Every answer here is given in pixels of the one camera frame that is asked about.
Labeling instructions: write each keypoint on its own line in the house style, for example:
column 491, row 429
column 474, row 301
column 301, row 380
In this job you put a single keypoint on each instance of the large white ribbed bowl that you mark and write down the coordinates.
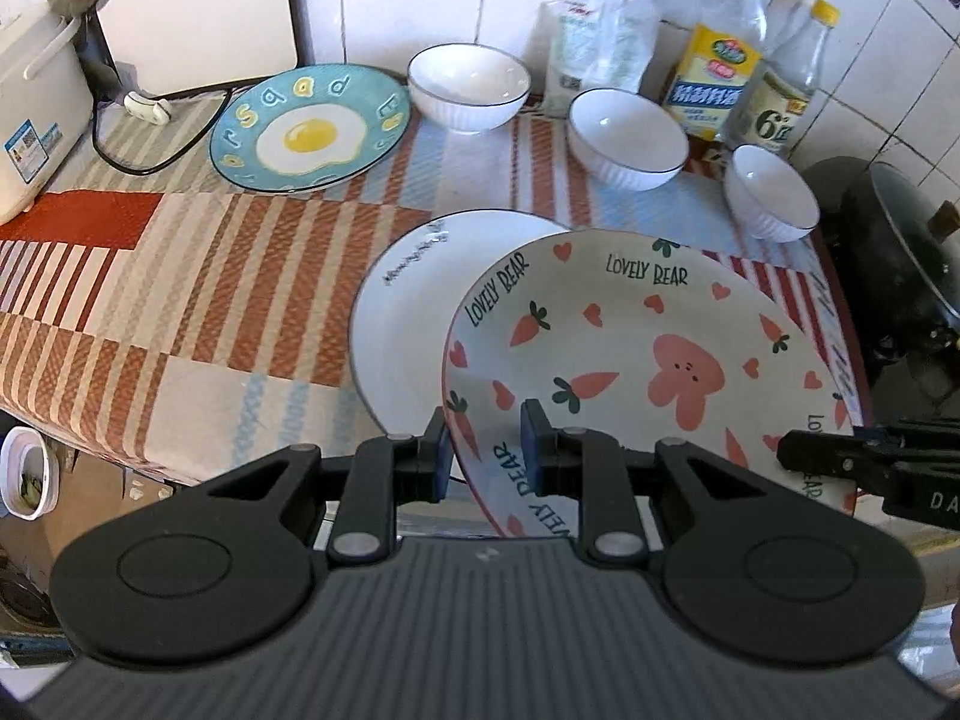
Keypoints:
column 626, row 135
column 469, row 79

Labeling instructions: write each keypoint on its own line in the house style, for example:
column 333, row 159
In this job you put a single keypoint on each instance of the black wok lid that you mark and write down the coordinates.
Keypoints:
column 911, row 240

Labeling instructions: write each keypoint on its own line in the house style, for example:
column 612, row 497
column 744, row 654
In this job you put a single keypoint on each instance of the plain white plate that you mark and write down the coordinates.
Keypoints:
column 405, row 330

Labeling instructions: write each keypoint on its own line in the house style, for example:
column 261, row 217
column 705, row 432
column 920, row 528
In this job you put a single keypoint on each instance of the clear plastic bag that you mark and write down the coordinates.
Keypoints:
column 592, row 45

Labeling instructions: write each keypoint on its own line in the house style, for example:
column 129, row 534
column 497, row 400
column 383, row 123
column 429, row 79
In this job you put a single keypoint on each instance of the large yellow label bottle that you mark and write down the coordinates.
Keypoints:
column 712, row 67

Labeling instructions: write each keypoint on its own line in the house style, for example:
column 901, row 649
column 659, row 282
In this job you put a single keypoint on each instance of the striped table cloth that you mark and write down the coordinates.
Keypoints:
column 187, row 292

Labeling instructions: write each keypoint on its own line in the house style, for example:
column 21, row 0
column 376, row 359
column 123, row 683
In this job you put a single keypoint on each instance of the white kitchen appliance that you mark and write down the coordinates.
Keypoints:
column 37, row 105

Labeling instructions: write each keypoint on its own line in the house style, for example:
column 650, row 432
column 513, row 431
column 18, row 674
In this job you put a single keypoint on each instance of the white board with dark edge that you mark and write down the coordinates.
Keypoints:
column 202, row 0

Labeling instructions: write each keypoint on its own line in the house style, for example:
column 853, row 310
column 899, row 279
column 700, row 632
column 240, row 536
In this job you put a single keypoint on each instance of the cardboard box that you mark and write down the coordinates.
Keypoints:
column 86, row 499

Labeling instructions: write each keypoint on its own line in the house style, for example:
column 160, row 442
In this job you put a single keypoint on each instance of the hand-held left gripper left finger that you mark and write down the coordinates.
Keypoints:
column 436, row 465

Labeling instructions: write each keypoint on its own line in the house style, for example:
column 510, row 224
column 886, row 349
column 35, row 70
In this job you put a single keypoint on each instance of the carrot and bear print plate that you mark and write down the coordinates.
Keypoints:
column 637, row 315

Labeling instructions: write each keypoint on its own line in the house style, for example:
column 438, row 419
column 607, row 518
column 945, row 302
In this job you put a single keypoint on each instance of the white plug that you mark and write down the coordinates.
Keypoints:
column 146, row 106

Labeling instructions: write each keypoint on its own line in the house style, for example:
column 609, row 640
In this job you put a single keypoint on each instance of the small yellow cap bottle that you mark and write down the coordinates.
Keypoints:
column 780, row 97

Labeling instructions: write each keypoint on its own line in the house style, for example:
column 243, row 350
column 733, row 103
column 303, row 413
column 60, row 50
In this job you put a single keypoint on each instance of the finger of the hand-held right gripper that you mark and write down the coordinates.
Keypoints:
column 825, row 454
column 911, row 433

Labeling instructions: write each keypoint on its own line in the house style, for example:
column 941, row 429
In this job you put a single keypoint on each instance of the blue fried egg print plate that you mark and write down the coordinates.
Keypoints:
column 247, row 146

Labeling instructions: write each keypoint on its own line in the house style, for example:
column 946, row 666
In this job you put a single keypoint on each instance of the black wok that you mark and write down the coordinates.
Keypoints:
column 847, row 240

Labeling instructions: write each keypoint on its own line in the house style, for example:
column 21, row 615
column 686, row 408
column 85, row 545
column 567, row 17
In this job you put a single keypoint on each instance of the white round container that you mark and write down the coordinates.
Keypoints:
column 30, row 476

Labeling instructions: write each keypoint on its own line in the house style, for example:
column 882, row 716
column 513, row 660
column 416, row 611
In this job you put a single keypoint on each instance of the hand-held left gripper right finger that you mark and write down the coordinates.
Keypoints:
column 534, row 450

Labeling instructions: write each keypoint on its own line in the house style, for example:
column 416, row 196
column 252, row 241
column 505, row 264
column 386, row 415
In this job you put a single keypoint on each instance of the small white ribbed bowl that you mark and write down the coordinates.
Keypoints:
column 772, row 191

